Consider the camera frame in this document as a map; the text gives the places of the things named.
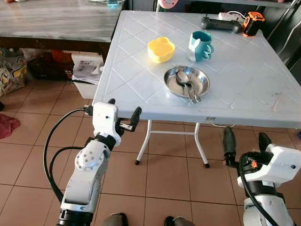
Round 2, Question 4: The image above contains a dark robot left foot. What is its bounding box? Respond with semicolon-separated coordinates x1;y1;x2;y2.
101;213;128;226

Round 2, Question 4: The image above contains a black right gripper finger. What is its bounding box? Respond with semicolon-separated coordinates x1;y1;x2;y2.
258;132;273;153
223;126;237;159

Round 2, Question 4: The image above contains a white plastic folding table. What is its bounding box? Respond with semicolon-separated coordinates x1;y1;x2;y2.
93;10;301;168

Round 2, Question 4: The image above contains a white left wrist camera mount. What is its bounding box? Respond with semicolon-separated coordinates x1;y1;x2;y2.
92;102;122;146

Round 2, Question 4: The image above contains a white power strip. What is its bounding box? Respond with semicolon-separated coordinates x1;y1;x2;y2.
218;12;247;22

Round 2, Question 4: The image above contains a printed shopping bag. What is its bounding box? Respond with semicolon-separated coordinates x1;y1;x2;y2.
0;47;28;97

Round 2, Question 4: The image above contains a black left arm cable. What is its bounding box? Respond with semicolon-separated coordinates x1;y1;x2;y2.
43;107;95;203

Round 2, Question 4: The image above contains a red cloth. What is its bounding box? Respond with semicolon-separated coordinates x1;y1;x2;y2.
0;114;20;139

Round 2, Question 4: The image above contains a steel spoon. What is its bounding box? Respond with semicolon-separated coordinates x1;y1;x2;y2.
176;71;197;104

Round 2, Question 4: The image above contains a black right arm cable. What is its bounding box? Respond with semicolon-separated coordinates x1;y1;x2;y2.
238;153;274;226

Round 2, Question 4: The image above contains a grey wood grain counter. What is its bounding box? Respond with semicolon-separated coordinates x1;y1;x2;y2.
0;0;124;50

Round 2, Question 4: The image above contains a white plastic bin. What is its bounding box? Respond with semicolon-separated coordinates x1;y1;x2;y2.
71;53;104;99

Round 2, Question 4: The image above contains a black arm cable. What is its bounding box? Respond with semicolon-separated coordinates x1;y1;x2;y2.
43;107;95;203
238;153;274;226

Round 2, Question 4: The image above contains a round steel plate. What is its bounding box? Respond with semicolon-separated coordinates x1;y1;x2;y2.
164;66;210;98

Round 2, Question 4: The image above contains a dark robot right foot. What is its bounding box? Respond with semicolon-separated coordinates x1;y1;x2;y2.
165;216;196;226

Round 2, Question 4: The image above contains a yellow plastic bowl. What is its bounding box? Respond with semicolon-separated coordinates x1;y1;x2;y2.
148;37;175;64

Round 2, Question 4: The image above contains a dark furniture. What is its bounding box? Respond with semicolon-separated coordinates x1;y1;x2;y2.
263;0;301;64

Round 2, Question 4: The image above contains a teal ceramic mug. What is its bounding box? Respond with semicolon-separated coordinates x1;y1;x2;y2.
188;31;214;62

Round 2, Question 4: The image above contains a dark robot foot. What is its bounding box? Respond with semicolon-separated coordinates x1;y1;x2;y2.
101;213;128;226
165;216;196;226

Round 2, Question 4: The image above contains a pink round plastic item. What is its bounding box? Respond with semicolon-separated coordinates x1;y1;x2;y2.
158;0;179;9

